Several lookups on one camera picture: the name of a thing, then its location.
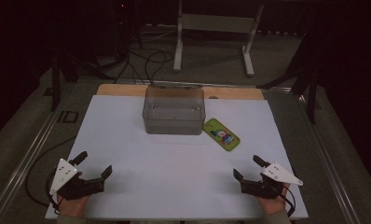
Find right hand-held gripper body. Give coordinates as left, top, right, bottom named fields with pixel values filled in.
left=240, top=161, right=304, bottom=200

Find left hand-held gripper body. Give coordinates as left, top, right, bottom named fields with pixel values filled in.
left=48, top=158, right=105, bottom=202

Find clear grey plastic box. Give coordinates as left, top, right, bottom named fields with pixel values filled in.
left=142, top=83, right=207, bottom=136

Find person's right hand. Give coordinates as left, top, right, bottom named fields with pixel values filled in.
left=256, top=183, right=292, bottom=216

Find person's left hand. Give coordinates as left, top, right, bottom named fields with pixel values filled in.
left=56, top=195, right=90, bottom=219

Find black floor socket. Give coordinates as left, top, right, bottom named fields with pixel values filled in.
left=57, top=110, right=80, bottom=124

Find white table sheet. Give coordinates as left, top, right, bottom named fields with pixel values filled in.
left=45, top=94, right=309, bottom=220

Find black stand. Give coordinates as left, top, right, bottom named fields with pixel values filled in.
left=256, top=29, right=319, bottom=125
left=50, top=46, right=113, bottom=112

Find white metal stand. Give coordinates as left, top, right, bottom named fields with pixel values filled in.
left=172, top=0, right=265, bottom=77

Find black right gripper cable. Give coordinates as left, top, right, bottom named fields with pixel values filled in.
left=279, top=185, right=297, bottom=217

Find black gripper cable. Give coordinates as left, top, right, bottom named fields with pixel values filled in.
left=24, top=135, right=78, bottom=216
left=279, top=185, right=297, bottom=217

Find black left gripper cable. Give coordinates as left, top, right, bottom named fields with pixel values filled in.
left=24, top=135, right=78, bottom=216

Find metal floor rail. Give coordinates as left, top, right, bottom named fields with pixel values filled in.
left=0, top=83, right=79, bottom=224
left=260, top=87, right=362, bottom=224

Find black floor cables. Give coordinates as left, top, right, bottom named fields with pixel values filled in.
left=113, top=29, right=176, bottom=86

